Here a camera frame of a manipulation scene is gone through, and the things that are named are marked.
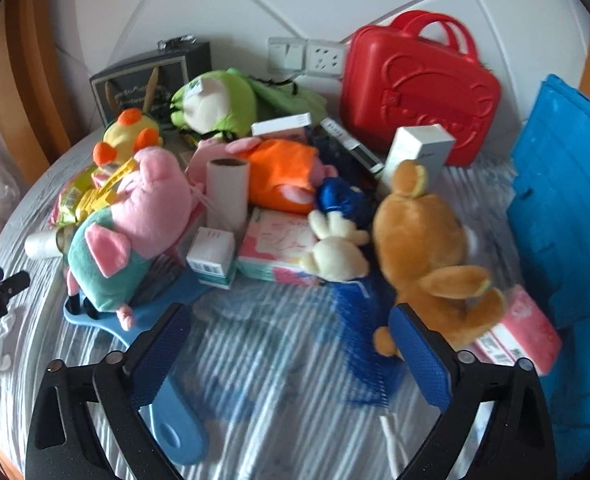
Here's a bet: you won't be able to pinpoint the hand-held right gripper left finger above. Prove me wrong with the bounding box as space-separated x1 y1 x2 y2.
25 302 211 480

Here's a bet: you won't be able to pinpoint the long white box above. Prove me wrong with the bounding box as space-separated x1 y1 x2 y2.
251 114 312 138

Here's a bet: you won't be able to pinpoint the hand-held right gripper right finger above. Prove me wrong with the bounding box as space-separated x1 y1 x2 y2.
389 302 558 480

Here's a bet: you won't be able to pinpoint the blue plastic crate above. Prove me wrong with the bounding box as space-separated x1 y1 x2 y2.
505 74 590 480

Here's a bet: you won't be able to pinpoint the small white green box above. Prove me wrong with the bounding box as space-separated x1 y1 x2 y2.
186 226 237 288

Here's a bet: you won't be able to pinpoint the blue mesh bag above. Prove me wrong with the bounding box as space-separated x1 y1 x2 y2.
332 280 402 407

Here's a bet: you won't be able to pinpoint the white wall socket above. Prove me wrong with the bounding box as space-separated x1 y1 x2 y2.
305 40 348 78

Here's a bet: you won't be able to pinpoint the striped bed sheet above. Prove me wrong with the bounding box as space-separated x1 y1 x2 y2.
0 125 550 480

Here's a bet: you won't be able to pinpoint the blue plush cream hands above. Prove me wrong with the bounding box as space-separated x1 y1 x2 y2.
299 177 376 283

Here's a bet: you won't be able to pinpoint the red bear suitcase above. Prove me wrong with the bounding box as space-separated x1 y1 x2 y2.
339 10 503 168

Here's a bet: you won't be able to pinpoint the light blue plastic paddle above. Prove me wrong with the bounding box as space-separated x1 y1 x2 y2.
64 260 211 467

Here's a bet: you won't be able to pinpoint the tall white box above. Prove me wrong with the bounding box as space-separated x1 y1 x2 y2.
379 126 456 196

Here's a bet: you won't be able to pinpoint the green frog plush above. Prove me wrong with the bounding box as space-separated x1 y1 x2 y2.
169 67 328 142

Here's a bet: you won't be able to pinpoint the dark gift box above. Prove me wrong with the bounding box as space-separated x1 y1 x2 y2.
89 35 212 126

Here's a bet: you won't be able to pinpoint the pig plush orange dress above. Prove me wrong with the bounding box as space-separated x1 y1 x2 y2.
195 136 338 216

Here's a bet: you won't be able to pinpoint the pink floral tissue pack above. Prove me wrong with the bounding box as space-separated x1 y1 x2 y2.
236 208 326 286

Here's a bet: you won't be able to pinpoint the brown bear plush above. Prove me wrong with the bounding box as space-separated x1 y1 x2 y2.
372 159 506 358

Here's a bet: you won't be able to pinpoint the white paper roll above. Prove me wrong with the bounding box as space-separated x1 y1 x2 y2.
206 158 251 233

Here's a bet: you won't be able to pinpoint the long black box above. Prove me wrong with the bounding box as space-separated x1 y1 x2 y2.
319 117 385 175

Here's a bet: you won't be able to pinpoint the pink pig plush teal dress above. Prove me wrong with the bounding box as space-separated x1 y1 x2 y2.
65 146 198 331

